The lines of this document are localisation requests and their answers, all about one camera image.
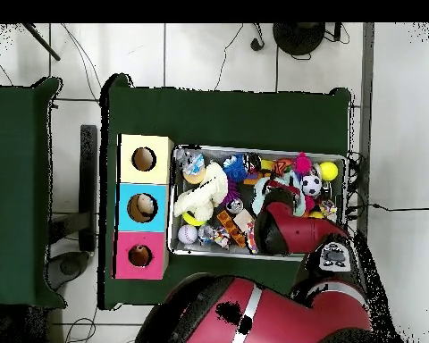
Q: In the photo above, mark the orange tiger striped toy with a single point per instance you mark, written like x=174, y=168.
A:
x=281, y=167

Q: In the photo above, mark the mint green waffle cloth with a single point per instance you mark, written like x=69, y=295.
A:
x=259, y=193

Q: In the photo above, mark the white cloth with colourful dots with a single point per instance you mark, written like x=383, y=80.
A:
x=252, y=237

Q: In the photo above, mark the cream waffle cloth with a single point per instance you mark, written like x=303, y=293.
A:
x=209, y=189

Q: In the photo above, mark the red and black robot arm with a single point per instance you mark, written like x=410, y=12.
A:
x=293, y=232

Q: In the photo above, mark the wooden box with three holes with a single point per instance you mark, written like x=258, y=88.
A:
x=161, y=171

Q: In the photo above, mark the small soccer ball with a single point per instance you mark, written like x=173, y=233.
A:
x=311, y=185

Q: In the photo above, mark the yellow smooth ball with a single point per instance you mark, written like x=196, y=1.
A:
x=329, y=170

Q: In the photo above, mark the blue spiky rubber ball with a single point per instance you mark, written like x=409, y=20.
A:
x=235, y=168

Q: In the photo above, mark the crushed clear plastic bottle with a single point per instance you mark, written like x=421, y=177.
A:
x=191, y=160

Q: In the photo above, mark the yellow toy banana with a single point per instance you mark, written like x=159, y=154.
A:
x=190, y=219

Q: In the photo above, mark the white baseball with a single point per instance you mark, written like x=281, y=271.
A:
x=187, y=234

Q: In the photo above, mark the black round stand base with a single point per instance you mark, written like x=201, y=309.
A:
x=298, y=39

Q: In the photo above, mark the black upright stand bar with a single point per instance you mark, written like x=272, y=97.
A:
x=88, y=178

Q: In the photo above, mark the grey round stand foot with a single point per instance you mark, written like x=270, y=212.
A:
x=69, y=266

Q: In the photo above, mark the black slanted rod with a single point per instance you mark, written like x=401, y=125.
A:
x=43, y=42

